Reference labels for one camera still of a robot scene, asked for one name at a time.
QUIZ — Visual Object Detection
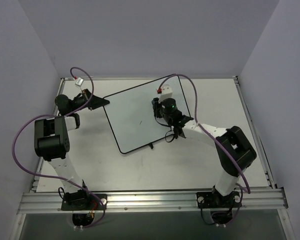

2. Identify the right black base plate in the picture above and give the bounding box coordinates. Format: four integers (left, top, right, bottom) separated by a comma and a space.
196, 191, 242, 209

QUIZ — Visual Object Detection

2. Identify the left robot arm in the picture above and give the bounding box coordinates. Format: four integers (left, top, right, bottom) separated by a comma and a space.
34, 89, 110, 210

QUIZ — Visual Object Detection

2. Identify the aluminium front rail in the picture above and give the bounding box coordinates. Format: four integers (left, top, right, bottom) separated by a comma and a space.
17, 187, 288, 214

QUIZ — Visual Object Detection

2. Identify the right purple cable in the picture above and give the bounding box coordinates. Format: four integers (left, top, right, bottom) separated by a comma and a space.
157, 73, 251, 195

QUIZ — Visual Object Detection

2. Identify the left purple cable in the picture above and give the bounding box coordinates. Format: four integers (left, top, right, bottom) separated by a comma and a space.
11, 67, 107, 230

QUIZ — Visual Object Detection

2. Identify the aluminium side rail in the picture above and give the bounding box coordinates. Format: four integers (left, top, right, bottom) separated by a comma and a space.
31, 159, 45, 193
232, 75, 278, 189

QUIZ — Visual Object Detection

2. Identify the right black thin cable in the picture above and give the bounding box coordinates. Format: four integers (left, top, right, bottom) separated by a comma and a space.
153, 109, 181, 144

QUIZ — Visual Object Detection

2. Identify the white whiteboard black frame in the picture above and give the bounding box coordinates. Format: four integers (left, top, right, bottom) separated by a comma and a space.
101, 73, 193, 155

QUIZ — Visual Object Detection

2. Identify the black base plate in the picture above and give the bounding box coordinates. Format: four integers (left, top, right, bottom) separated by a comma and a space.
196, 191, 242, 209
61, 191, 108, 211

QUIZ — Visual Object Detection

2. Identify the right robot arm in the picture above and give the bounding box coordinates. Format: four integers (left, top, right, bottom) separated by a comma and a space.
151, 97, 257, 207

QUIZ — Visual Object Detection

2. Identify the back aluminium rail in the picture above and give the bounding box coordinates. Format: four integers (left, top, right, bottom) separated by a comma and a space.
61, 76, 239, 81

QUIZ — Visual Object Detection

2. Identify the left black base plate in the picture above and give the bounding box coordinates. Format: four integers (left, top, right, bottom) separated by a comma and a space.
61, 191, 108, 211

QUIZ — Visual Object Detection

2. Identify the right aluminium side rail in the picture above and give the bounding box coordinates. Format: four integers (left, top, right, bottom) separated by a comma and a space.
232, 75, 278, 189

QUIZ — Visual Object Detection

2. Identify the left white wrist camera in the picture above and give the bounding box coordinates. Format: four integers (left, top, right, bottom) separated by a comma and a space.
74, 77, 84, 88

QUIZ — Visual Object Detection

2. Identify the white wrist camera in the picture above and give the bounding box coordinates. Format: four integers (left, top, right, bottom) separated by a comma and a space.
74, 77, 84, 88
157, 85, 173, 103

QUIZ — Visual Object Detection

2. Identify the purple cable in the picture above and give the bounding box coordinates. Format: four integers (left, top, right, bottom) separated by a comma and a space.
11, 67, 107, 230
157, 73, 251, 195

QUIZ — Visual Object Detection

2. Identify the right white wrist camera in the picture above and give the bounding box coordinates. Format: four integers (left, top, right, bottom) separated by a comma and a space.
157, 85, 173, 103

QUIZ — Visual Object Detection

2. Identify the left aluminium side rail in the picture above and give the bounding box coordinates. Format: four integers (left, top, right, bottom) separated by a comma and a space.
31, 159, 45, 193

